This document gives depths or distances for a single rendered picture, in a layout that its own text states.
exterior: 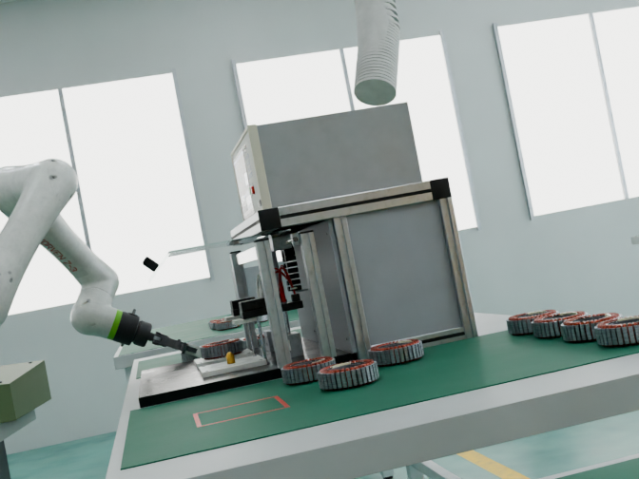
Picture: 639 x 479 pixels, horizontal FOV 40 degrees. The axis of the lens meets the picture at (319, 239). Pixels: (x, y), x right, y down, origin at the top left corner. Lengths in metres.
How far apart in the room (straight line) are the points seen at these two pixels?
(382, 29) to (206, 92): 3.67
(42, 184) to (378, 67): 1.49
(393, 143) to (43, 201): 0.90
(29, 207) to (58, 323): 4.56
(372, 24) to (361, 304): 1.76
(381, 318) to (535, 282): 5.58
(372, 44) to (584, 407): 2.37
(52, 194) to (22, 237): 0.15
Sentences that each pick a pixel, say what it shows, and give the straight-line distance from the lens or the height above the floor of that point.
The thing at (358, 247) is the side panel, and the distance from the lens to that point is 1.97.
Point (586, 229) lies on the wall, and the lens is 7.73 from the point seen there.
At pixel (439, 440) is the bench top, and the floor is 0.72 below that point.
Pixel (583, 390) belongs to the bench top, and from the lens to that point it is 1.29.
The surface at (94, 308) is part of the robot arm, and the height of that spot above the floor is 0.97.
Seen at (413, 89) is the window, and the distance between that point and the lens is 7.33.
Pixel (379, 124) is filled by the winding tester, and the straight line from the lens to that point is 2.12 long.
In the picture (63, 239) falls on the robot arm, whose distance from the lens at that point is 2.63.
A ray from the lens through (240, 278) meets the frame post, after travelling 2.56.
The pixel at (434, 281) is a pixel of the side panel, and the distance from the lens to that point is 2.01.
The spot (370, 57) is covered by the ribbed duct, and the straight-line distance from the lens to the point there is 3.42.
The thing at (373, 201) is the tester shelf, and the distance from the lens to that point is 1.97.
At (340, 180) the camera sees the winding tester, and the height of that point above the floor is 1.16.
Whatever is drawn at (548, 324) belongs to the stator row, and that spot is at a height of 0.78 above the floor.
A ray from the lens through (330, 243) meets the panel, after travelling 1.97.
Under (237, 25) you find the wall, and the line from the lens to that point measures 7.18.
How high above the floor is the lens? 0.99
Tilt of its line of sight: 1 degrees up
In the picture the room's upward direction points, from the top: 11 degrees counter-clockwise
